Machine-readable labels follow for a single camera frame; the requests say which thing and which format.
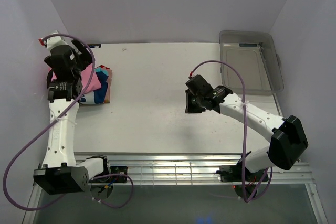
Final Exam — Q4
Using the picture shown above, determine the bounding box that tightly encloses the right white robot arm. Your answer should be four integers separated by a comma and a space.
185, 75, 308, 180

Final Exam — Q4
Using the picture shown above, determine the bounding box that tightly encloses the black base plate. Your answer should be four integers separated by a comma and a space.
216, 165, 269, 183
107, 166, 128, 184

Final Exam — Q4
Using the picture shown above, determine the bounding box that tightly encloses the pink t shirt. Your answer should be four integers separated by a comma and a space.
51, 62, 102, 94

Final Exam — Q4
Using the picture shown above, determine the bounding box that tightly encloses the clear plastic bin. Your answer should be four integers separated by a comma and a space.
219, 30, 284, 96

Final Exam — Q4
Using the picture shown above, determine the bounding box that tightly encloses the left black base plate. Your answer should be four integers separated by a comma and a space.
107, 166, 128, 184

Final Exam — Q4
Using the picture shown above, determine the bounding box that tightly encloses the folded blue printed t shirt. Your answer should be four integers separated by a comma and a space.
79, 88, 106, 105

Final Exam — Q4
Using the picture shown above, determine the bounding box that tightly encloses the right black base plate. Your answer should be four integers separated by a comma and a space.
216, 165, 269, 183

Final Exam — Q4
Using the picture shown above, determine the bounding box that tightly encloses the aluminium rail frame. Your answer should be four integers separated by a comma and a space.
34, 153, 316, 187

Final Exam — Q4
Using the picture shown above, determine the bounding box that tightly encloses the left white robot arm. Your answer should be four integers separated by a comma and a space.
33, 36, 111, 195

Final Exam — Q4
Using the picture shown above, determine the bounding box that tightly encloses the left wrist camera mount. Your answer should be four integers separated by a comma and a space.
39, 36, 67, 51

